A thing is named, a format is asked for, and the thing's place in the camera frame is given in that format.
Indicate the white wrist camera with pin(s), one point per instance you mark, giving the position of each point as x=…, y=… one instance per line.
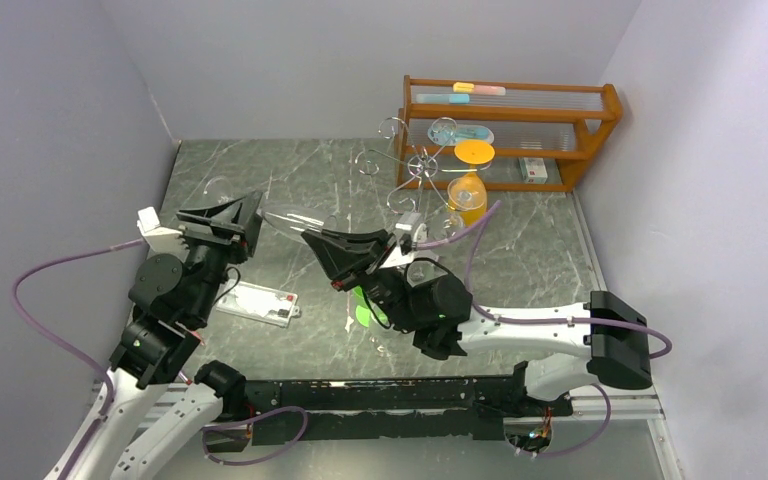
x=161, y=239
x=407, y=230

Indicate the clear wine glass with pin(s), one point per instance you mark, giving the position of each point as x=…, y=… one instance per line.
x=467, y=202
x=384, y=341
x=289, y=220

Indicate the orange plastic wine glass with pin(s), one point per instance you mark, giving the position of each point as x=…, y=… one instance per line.
x=474, y=154

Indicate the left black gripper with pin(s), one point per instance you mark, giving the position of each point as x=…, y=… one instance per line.
x=240, y=217

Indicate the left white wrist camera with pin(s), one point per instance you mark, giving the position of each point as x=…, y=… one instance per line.
x=161, y=239

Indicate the clear plastic card case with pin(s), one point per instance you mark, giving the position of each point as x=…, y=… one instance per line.
x=261, y=304

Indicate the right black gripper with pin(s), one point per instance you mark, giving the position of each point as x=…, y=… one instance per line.
x=363, y=263

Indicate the small white box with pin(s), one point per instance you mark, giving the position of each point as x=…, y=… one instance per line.
x=533, y=170

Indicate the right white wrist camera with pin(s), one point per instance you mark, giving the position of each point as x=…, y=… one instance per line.
x=407, y=230

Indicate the green plastic wine glass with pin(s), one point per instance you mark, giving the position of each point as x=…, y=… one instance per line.
x=366, y=312

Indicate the yellow pink eraser bar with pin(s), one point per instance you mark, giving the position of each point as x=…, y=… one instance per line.
x=478, y=89

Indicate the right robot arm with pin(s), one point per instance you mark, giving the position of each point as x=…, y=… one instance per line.
x=600, y=341

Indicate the chrome wine glass rack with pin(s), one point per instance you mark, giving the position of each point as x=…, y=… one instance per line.
x=421, y=163

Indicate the blue oval plate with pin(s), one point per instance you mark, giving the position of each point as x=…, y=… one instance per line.
x=448, y=135

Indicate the blue bar on shelf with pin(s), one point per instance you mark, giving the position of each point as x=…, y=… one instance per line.
x=443, y=98

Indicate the wooden shelf rack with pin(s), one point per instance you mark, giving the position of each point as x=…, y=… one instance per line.
x=566, y=125

